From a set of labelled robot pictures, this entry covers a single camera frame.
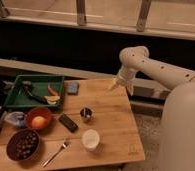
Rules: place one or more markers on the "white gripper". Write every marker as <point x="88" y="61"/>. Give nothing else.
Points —
<point x="125" y="77"/>

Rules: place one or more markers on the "black eraser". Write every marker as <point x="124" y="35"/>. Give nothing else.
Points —
<point x="68" y="123"/>

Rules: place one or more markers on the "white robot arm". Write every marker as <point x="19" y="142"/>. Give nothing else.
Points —
<point x="177" y="137"/>

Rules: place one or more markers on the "small metal cup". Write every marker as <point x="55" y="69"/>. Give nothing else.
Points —
<point x="86" y="114"/>

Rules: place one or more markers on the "white paper cup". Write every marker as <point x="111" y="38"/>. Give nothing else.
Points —
<point x="90" y="139"/>

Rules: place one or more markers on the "blue sponge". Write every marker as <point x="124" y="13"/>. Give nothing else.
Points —
<point x="73" y="88"/>

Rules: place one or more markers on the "yellow object in tray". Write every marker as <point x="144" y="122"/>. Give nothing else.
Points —
<point x="52" y="100"/>

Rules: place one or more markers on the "green plastic tray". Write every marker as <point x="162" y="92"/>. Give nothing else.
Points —
<point x="18" y="100"/>

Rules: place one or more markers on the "orange bowl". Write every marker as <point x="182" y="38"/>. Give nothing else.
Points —
<point x="38" y="111"/>

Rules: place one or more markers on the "orange fruit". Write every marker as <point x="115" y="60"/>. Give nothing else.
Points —
<point x="38" y="122"/>

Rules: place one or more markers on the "metal fork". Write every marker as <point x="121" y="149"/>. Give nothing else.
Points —
<point x="64" y="145"/>

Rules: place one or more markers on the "blue crumpled cloth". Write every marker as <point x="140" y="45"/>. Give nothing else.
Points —
<point x="17" y="119"/>

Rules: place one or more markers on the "dark bowl with beans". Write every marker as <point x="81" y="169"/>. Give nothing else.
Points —
<point x="23" y="145"/>

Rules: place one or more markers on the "black handled tool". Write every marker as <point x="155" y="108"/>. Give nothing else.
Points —
<point x="27" y="87"/>

